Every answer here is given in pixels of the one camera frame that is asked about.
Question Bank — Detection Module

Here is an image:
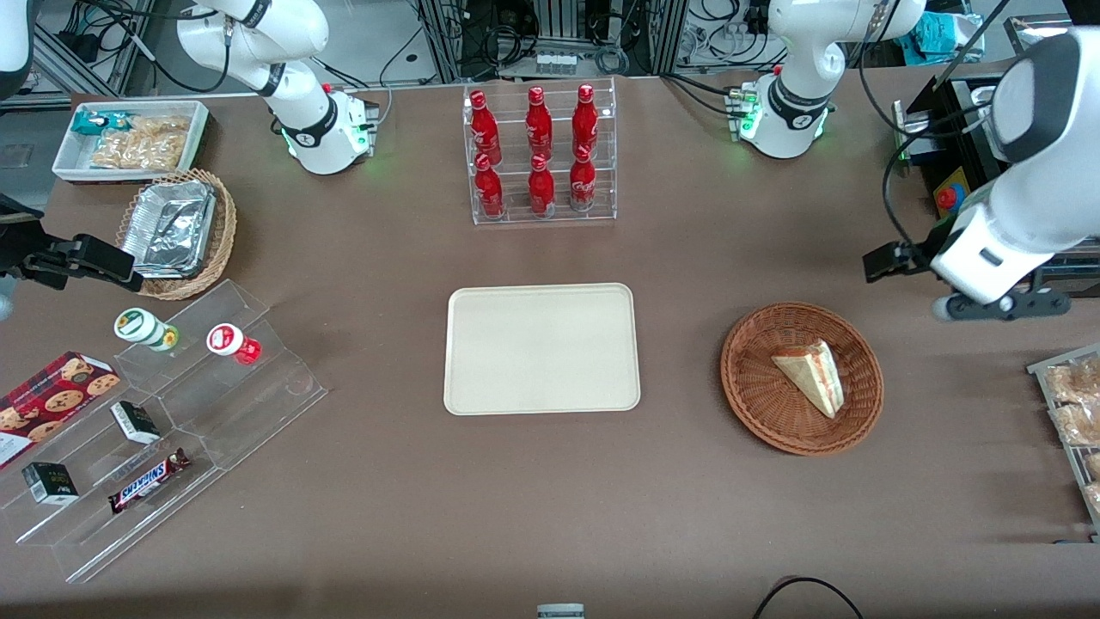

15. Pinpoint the red lidded yogurt cup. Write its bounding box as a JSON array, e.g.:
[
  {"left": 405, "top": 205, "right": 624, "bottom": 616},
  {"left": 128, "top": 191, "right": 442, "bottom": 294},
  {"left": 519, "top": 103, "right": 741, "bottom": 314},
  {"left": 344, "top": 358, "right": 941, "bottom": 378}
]
[{"left": 205, "top": 322, "right": 263, "bottom": 366}]

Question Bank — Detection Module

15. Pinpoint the red tartan cookie box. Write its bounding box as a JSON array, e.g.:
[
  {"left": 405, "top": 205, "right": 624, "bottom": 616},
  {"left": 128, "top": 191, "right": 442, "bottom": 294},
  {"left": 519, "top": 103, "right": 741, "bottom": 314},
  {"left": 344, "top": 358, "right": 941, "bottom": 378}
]
[{"left": 0, "top": 350, "right": 122, "bottom": 470}]

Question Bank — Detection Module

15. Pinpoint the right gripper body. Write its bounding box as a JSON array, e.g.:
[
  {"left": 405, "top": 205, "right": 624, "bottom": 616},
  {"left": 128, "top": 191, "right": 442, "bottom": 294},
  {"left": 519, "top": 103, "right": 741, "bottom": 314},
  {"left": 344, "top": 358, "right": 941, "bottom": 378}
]
[{"left": 0, "top": 194, "right": 46, "bottom": 252}]

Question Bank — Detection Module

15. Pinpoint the teal snack packet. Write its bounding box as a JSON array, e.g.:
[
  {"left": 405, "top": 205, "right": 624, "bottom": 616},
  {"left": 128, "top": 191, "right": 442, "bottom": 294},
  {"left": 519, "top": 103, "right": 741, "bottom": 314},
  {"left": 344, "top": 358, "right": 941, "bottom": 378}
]
[{"left": 71, "top": 110, "right": 137, "bottom": 137}]

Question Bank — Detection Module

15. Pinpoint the round brown wicker basket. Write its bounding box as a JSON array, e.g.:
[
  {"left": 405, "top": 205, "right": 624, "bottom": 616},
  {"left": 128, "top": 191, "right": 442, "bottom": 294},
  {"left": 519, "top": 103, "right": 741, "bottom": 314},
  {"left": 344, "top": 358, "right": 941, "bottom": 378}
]
[{"left": 719, "top": 301, "right": 885, "bottom": 457}]

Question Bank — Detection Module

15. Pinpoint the black control box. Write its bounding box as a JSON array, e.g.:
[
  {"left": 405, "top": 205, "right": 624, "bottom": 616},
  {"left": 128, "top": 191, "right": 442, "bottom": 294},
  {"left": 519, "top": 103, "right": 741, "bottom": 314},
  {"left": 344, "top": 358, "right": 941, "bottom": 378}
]
[{"left": 892, "top": 72, "right": 1008, "bottom": 221}]

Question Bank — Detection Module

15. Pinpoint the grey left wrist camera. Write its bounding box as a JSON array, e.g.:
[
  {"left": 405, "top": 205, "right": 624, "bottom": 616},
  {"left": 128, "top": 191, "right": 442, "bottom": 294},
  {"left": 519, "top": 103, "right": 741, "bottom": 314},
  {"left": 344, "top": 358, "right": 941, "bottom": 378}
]
[{"left": 934, "top": 290, "right": 1072, "bottom": 324}]

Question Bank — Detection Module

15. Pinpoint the tray of packaged bread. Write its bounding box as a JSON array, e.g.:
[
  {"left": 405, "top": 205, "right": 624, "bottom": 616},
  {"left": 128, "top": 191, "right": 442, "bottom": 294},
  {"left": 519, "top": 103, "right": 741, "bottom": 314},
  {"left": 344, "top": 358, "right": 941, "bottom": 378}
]
[{"left": 1026, "top": 343, "right": 1100, "bottom": 542}]

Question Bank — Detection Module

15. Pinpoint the small black carton box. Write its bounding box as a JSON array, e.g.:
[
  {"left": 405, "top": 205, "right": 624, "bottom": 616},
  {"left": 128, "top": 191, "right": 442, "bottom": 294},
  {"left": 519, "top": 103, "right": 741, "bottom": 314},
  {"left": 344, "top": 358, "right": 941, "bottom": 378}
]
[
  {"left": 109, "top": 400, "right": 162, "bottom": 445},
  {"left": 21, "top": 462, "right": 80, "bottom": 506}
]

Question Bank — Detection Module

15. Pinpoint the Snickers chocolate bar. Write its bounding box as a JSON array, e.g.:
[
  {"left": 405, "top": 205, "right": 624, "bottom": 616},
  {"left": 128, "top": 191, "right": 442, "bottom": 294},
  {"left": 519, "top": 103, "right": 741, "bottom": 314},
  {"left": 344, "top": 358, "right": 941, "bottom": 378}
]
[{"left": 107, "top": 448, "right": 193, "bottom": 515}]

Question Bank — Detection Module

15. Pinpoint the green lidded yogurt cup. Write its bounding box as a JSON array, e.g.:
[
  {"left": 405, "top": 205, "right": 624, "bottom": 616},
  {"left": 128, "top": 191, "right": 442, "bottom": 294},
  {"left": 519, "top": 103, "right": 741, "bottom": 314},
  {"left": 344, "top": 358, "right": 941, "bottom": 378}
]
[{"left": 113, "top": 307, "right": 180, "bottom": 354}]

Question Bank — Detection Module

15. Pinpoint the clear acrylic bottle rack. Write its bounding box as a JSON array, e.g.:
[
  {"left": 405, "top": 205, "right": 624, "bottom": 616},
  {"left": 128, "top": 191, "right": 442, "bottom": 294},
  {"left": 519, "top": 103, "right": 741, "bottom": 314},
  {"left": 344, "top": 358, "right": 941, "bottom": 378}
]
[{"left": 461, "top": 77, "right": 619, "bottom": 227}]

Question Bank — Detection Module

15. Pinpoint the red cola bottle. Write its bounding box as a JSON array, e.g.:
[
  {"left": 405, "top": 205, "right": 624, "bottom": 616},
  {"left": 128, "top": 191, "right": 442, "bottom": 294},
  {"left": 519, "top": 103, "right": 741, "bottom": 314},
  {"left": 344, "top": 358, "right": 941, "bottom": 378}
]
[
  {"left": 474, "top": 152, "right": 507, "bottom": 219},
  {"left": 469, "top": 89, "right": 503, "bottom": 164},
  {"left": 572, "top": 83, "right": 600, "bottom": 156},
  {"left": 527, "top": 152, "right": 557, "bottom": 217},
  {"left": 568, "top": 144, "right": 598, "bottom": 214},
  {"left": 525, "top": 85, "right": 554, "bottom": 161}
]

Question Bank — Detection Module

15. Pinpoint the triangular wrapped sandwich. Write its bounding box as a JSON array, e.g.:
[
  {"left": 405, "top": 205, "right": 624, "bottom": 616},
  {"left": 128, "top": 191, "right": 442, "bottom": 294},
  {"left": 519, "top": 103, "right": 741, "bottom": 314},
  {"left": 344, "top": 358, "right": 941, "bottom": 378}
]
[{"left": 770, "top": 339, "right": 846, "bottom": 420}]

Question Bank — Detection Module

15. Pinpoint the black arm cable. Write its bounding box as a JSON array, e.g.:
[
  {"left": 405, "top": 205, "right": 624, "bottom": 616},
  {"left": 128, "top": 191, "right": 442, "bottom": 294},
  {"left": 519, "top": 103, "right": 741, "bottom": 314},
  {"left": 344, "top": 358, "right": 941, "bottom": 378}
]
[{"left": 858, "top": 0, "right": 1017, "bottom": 252}]

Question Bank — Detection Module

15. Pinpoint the teal plastic bag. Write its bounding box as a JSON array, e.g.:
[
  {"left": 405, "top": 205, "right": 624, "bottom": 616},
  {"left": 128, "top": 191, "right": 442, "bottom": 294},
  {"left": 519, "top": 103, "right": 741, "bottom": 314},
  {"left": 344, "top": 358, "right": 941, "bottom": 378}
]
[{"left": 909, "top": 11, "right": 982, "bottom": 64}]

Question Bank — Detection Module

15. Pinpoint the aluminium frame rack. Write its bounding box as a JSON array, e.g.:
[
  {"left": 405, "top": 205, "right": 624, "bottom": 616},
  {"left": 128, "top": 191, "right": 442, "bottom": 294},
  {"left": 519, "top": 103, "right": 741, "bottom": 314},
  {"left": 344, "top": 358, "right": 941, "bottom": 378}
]
[{"left": 411, "top": 0, "right": 690, "bottom": 83}]

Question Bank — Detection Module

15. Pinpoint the clear acrylic stepped stand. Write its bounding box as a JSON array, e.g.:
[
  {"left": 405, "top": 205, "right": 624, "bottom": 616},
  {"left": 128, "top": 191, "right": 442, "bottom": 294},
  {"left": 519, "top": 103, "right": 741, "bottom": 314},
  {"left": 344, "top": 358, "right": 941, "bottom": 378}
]
[{"left": 0, "top": 279, "right": 330, "bottom": 585}]

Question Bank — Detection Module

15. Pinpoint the white rectangular snack bin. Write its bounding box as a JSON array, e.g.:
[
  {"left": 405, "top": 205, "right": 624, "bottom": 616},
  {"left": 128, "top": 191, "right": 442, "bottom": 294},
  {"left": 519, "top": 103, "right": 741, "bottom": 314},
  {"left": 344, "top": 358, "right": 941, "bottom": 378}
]
[{"left": 52, "top": 100, "right": 211, "bottom": 185}]

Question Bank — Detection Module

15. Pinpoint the beige plastic tray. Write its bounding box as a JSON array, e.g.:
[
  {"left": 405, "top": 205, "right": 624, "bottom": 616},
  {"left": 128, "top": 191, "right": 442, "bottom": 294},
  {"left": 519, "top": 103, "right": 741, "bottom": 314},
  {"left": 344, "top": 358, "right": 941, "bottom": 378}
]
[{"left": 443, "top": 282, "right": 643, "bottom": 417}]

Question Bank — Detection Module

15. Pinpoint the clear bag of crackers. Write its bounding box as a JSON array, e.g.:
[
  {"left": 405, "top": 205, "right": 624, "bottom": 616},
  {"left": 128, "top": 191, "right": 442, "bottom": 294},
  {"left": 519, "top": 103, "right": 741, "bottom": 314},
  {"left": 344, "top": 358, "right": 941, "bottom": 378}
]
[{"left": 89, "top": 115, "right": 192, "bottom": 171}]

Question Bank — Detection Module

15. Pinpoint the black looped cable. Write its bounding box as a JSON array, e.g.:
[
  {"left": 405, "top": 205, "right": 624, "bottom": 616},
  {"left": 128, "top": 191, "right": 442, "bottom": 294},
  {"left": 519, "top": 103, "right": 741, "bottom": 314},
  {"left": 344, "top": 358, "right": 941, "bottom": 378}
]
[{"left": 751, "top": 575, "right": 865, "bottom": 619}]

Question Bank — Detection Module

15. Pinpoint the wicker basket with foil trays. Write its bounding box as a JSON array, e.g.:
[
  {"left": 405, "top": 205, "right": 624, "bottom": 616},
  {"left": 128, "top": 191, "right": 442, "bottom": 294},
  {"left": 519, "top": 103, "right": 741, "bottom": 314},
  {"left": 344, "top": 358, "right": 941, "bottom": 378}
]
[{"left": 115, "top": 168, "right": 238, "bottom": 301}]

